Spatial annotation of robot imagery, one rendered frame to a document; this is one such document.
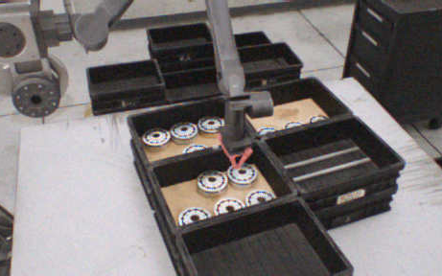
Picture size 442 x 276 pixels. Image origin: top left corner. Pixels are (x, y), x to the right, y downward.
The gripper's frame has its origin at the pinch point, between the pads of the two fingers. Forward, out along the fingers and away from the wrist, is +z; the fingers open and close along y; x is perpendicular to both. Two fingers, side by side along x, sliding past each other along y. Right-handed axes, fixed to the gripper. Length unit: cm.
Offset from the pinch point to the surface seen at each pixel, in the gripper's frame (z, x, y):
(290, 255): 23.2, -10.7, -20.3
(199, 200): 23.6, 6.9, 9.7
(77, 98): 109, 31, 218
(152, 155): 24.0, 15.6, 37.4
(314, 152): 23, -40, 19
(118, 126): 37, 22, 77
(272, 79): 54, -73, 116
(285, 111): 23, -42, 46
